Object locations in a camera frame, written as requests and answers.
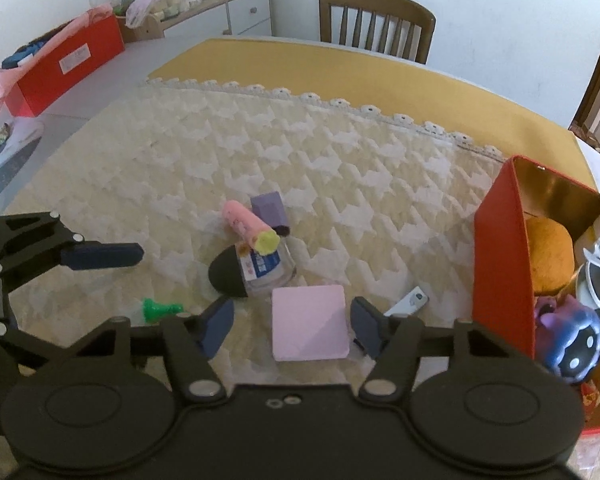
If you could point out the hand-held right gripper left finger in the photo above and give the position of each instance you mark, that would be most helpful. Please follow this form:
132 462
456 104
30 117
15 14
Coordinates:
219 325

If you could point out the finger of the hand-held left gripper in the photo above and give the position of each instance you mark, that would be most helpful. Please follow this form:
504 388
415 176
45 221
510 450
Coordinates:
105 256
22 344

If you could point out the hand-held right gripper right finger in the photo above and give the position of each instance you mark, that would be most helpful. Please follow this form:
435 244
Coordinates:
366 327

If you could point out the silver nail clipper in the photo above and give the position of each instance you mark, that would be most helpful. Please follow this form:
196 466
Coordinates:
407 302

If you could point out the pink sticky note pad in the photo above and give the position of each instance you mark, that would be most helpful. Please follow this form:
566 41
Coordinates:
310 322

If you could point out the red tin box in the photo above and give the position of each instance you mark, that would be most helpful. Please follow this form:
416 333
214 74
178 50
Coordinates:
500 270

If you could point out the purple plush toy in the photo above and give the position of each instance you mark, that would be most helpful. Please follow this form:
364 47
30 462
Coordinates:
572 340

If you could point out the white sunglasses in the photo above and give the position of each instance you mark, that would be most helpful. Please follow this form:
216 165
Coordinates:
597 285

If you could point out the clear jar black cap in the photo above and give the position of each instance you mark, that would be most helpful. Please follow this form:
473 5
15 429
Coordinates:
240 272

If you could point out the green plastic pawn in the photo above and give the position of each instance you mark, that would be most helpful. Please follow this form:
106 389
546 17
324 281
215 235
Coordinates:
155 309

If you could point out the pink tube yellow cap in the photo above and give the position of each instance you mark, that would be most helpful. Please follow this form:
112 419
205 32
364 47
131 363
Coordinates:
242 222

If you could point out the purple eraser block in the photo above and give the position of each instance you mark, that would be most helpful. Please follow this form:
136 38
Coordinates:
270 207

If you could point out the white printed sheet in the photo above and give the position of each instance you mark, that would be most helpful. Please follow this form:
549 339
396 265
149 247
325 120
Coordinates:
5 155

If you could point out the cream lace tablecloth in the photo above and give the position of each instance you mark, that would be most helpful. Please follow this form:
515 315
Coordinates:
330 185

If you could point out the red cardboard box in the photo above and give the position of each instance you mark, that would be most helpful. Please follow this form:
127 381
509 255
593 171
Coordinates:
70 60

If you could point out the blue cloth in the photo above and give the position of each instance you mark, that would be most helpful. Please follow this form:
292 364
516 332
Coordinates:
22 55

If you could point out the yellow table mat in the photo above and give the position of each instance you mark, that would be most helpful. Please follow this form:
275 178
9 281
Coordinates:
380 80

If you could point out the clear plastic bag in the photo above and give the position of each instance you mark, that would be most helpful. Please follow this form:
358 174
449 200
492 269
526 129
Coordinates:
165 2

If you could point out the white drawer cabinet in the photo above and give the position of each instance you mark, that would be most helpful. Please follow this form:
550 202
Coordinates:
240 10

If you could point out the brown wooden chair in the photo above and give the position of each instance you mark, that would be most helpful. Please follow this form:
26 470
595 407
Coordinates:
375 2

